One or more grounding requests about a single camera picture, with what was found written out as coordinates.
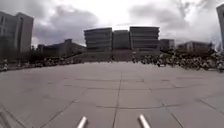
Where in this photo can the tall grey building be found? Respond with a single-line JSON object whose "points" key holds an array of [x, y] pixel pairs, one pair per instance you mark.
{"points": [[15, 31]]}

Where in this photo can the low grey building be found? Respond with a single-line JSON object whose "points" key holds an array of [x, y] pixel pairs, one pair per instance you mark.
{"points": [[193, 46]]}

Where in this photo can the large tiered grey building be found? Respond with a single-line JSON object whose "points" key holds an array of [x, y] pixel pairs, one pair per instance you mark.
{"points": [[121, 38]]}

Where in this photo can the robot's own part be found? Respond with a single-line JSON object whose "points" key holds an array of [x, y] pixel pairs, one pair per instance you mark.
{"points": [[82, 122], [144, 121]]}

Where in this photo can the grey paved plaza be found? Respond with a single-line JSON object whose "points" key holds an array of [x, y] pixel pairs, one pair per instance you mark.
{"points": [[110, 86]]}

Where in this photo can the row of parked bicycles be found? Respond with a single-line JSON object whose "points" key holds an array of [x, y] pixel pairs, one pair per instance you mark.
{"points": [[181, 60], [36, 62]]}

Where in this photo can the low dark building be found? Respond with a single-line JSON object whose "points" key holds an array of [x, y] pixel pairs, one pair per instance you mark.
{"points": [[60, 48]]}

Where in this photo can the tall building edge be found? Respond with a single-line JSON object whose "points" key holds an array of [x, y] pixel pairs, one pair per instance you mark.
{"points": [[221, 23]]}

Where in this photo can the low grey wall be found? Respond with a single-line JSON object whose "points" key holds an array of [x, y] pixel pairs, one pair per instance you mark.
{"points": [[106, 55]]}

